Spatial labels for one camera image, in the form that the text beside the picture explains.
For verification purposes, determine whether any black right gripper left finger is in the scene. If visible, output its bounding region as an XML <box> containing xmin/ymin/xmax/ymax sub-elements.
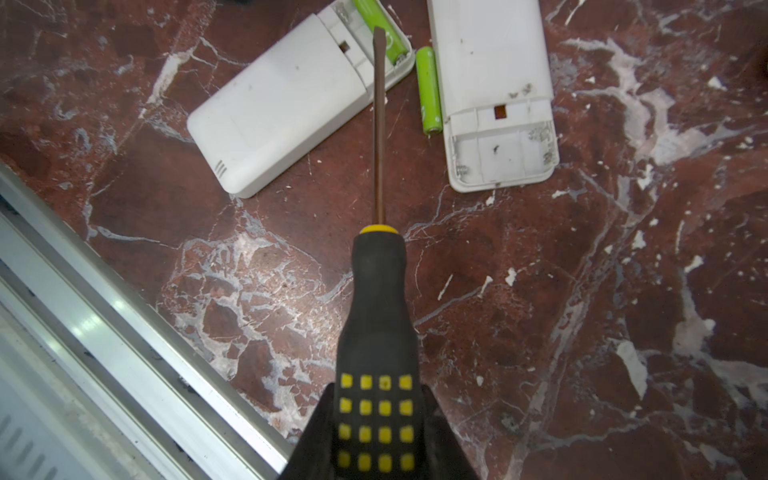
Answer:
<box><xmin>278</xmin><ymin>383</ymin><xmax>335</xmax><ymax>480</ymax></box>

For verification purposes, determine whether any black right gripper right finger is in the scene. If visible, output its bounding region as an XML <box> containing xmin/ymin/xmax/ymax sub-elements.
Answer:
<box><xmin>419</xmin><ymin>384</ymin><xmax>478</xmax><ymax>480</ymax></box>

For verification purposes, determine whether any black yellow screwdriver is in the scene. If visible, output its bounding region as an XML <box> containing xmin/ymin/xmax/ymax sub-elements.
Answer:
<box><xmin>332</xmin><ymin>28</ymin><xmax>423</xmax><ymax>479</ymax></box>

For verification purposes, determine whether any green AA battery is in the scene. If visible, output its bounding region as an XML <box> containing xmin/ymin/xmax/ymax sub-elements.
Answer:
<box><xmin>353</xmin><ymin>0</ymin><xmax>408</xmax><ymax>65</ymax></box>
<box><xmin>416</xmin><ymin>47</ymin><xmax>443</xmax><ymax>136</ymax></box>

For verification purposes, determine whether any white air conditioner remote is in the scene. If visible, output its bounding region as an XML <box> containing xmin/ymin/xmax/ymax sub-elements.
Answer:
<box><xmin>187</xmin><ymin>1</ymin><xmax>415</xmax><ymax>198</ymax></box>

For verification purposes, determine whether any white remote control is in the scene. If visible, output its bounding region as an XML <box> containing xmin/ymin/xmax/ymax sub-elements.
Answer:
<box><xmin>428</xmin><ymin>0</ymin><xmax>560</xmax><ymax>193</ymax></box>

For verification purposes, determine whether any aluminium front rail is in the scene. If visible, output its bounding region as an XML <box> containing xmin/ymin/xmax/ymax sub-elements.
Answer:
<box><xmin>1</xmin><ymin>168</ymin><xmax>291</xmax><ymax>479</ymax></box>

